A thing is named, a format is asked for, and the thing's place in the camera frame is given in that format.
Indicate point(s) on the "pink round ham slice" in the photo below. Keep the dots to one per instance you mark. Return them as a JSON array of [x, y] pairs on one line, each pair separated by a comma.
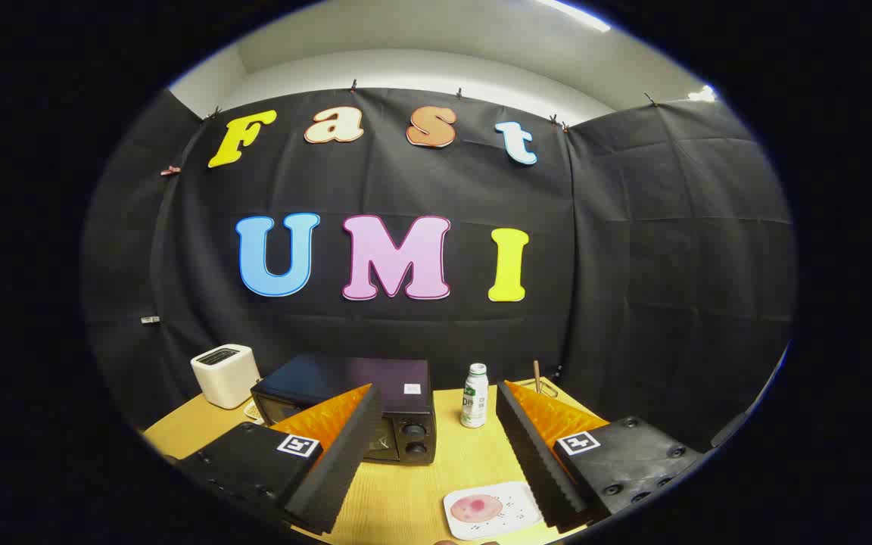
[[476, 508]]

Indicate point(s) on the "white bread toaster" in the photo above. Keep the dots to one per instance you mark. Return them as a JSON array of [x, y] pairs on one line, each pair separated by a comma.
[[224, 378]]

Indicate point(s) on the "wooden stick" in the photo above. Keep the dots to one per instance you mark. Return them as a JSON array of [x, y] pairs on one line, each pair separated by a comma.
[[537, 375]]

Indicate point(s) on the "white bottle with green label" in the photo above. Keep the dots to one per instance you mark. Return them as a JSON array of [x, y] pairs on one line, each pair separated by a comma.
[[474, 401]]

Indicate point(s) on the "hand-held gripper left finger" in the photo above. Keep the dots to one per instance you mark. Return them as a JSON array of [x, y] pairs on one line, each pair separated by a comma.
[[345, 454]]

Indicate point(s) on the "white square plate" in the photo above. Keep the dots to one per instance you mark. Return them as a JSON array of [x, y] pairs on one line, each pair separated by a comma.
[[513, 516]]

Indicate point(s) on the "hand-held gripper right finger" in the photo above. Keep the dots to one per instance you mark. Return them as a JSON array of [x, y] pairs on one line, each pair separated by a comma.
[[534, 454]]

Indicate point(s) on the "black toaster oven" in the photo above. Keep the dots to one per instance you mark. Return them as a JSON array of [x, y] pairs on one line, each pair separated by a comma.
[[375, 375]]

